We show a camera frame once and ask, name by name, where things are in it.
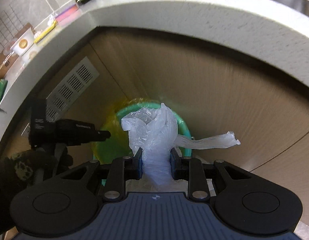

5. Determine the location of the green trash bin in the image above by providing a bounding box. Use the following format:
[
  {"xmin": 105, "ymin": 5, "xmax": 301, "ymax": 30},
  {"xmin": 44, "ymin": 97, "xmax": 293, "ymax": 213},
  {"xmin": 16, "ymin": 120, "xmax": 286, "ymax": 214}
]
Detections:
[{"xmin": 92, "ymin": 101, "xmax": 192, "ymax": 186}]

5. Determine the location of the clear plastic bag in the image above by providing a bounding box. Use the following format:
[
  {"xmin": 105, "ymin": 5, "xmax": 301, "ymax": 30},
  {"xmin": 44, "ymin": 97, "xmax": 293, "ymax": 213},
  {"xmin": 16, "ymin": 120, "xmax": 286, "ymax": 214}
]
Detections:
[{"xmin": 117, "ymin": 102, "xmax": 240, "ymax": 192}]

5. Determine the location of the cabinet vent grille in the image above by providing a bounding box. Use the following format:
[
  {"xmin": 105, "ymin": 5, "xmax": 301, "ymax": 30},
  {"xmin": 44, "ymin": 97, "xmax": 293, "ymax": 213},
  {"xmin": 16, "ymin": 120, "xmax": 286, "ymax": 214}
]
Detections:
[{"xmin": 46, "ymin": 57, "xmax": 99, "ymax": 122}]

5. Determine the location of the pink purple sponge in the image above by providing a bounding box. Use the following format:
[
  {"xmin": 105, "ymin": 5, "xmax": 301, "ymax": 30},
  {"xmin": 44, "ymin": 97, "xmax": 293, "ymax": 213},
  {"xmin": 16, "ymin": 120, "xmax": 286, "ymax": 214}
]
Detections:
[{"xmin": 55, "ymin": 4, "xmax": 78, "ymax": 23}]

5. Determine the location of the yellow bin liner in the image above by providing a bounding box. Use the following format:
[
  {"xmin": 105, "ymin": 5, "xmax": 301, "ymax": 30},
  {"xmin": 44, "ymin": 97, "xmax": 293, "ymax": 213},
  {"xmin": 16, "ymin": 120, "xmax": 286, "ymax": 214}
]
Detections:
[{"xmin": 92, "ymin": 98, "xmax": 151, "ymax": 164}]

